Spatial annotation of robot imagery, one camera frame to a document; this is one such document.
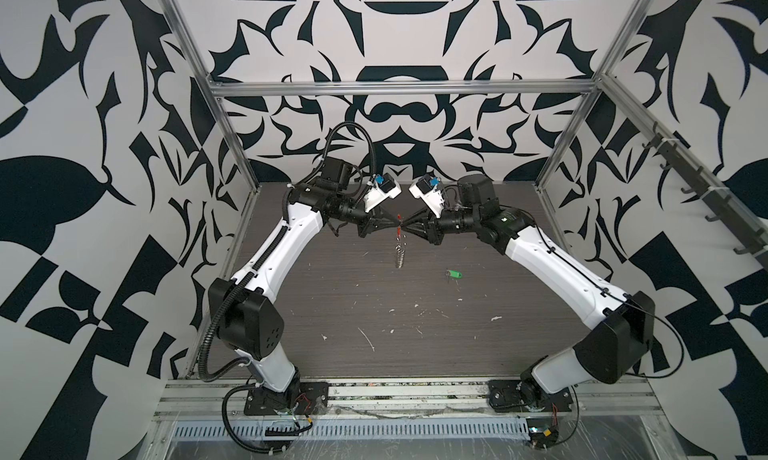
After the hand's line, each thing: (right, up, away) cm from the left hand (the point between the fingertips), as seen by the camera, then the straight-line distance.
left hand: (399, 217), depth 74 cm
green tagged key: (+19, -18, +22) cm, 35 cm away
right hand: (+2, -1, -2) cm, 3 cm away
